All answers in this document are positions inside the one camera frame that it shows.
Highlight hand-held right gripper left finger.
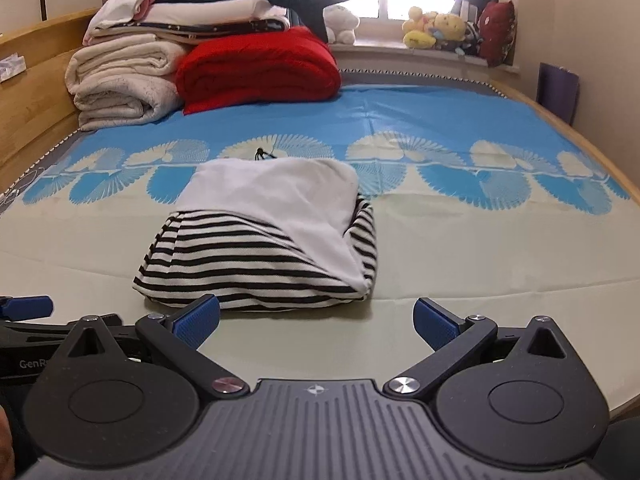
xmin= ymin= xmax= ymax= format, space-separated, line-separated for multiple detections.
xmin=52 ymin=294 xmax=250 ymax=398

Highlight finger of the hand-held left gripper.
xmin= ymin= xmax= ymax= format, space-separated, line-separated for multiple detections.
xmin=0 ymin=296 xmax=54 ymax=320

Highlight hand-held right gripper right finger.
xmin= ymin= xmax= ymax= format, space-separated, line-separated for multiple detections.
xmin=382 ymin=297 xmax=581 ymax=395

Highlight striped shirt with white vest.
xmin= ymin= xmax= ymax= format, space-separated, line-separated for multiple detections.
xmin=132 ymin=156 xmax=378 ymax=311

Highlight person's left hand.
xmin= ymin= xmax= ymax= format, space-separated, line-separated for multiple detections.
xmin=0 ymin=405 xmax=16 ymax=478

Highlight blue patterned bed sheet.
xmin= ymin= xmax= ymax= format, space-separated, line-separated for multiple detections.
xmin=0 ymin=67 xmax=640 ymax=411

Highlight tissue box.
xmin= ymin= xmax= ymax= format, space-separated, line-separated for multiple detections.
xmin=0 ymin=55 xmax=26 ymax=83

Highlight cream folded quilt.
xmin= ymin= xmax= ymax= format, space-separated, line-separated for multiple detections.
xmin=66 ymin=40 xmax=193 ymax=132

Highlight red folded blanket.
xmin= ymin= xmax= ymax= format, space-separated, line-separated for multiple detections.
xmin=175 ymin=26 xmax=343 ymax=115

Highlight purple board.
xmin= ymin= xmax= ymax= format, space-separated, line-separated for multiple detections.
xmin=536 ymin=62 xmax=580 ymax=126

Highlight windowsill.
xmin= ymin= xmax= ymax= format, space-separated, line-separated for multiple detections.
xmin=330 ymin=42 xmax=521 ymax=77

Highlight red plush pillow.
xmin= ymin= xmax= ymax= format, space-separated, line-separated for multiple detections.
xmin=477 ymin=1 xmax=516 ymax=67

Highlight yellow round plush toy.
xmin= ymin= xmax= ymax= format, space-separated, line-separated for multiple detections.
xmin=432 ymin=12 xmax=471 ymax=43

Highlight pale yellow plush toy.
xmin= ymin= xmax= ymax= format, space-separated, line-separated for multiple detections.
xmin=402 ymin=6 xmax=436 ymax=50

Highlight dark dotted folded blanket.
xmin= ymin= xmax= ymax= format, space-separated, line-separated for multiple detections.
xmin=90 ymin=16 xmax=292 ymax=43

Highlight white folded blanket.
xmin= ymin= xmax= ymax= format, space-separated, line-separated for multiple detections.
xmin=145 ymin=0 xmax=288 ymax=26

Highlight white plush toy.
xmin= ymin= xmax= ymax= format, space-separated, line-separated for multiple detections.
xmin=322 ymin=5 xmax=361 ymax=45

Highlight white folded garment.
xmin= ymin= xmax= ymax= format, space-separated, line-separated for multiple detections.
xmin=87 ymin=0 xmax=156 ymax=31

